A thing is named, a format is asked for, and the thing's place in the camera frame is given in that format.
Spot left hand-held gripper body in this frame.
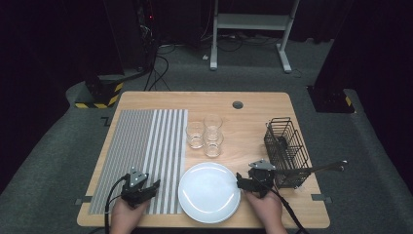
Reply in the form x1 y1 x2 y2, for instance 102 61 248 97
120 166 149 209

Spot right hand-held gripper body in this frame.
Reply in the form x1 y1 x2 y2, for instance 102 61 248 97
247 159 277 199

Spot black wire cutlery basket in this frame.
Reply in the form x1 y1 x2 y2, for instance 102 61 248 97
263 116 312 190

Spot clear drinking glass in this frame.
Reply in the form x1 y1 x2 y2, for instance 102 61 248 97
203 131 225 159
203 114 224 140
185 121 207 150

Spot person's left hand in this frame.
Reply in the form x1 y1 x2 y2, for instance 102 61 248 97
109 198 151 228

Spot person's right hand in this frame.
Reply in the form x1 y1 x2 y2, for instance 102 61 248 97
244 190 286 228

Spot grey striped placemat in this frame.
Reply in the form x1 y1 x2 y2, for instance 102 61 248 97
89 108 189 215

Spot long metal utensil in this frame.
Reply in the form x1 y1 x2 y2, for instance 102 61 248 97
285 160 349 179

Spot black yellow striped base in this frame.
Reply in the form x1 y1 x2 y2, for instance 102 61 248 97
74 73 125 109

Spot black base with yellow mark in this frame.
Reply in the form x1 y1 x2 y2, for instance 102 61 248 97
306 85 356 114

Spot white metal stand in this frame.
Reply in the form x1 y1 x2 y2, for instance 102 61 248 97
209 0 300 74

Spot dark computer rack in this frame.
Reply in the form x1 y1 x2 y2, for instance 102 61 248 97
135 0 160 50

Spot right hand-held gripper cable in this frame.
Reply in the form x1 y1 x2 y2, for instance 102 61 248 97
269 186 310 234

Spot hand-held gripper cable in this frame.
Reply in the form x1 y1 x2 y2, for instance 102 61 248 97
269 186 310 234
103 175 131 234

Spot left hand-held gripper cable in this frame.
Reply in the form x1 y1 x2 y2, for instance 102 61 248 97
103 175 131 234

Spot black floor cables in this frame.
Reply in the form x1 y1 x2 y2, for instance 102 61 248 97
143 45 171 92

